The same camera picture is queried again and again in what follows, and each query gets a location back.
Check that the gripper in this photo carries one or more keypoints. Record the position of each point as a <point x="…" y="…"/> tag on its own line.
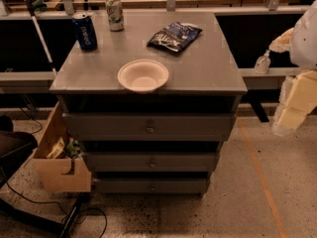
<point x="305" y="42"/>

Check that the blue chip bag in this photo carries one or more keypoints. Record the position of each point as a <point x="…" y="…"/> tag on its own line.
<point x="175" y="37"/>

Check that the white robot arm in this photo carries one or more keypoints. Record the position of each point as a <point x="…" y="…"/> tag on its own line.
<point x="303" y="45"/>

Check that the white paper bowl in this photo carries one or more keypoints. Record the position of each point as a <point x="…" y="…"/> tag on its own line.
<point x="143" y="75"/>

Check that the hand sanitizer bottle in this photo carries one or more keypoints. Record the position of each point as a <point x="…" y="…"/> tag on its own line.
<point x="262" y="63"/>

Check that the grey drawer cabinet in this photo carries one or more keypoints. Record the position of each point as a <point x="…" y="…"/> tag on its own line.
<point x="153" y="105"/>

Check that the top grey drawer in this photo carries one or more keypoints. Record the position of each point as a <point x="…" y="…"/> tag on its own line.
<point x="124" y="127"/>

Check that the grey drawer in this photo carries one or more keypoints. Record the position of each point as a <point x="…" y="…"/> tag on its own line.
<point x="165" y="162"/>
<point x="124" y="127"/>
<point x="138" y="185"/>

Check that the green white soda can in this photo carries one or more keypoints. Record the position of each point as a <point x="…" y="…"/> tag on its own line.
<point x="115" y="15"/>

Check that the middle grey drawer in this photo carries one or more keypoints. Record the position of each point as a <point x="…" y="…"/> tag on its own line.
<point x="165" y="162"/>

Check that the blue soda can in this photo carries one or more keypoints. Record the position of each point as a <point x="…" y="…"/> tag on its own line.
<point x="84" y="31"/>

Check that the bottom grey drawer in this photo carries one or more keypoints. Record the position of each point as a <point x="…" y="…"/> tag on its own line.
<point x="138" y="185"/>

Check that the snack packets in box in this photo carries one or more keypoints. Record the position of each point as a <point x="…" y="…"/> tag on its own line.
<point x="62" y="150"/>

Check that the cardboard box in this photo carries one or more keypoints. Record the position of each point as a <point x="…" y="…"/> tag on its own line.
<point x="59" y="175"/>

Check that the white pole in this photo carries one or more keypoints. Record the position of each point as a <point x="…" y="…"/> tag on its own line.
<point x="40" y="34"/>

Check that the black chair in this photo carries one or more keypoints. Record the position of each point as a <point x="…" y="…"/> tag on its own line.
<point x="15" y="148"/>

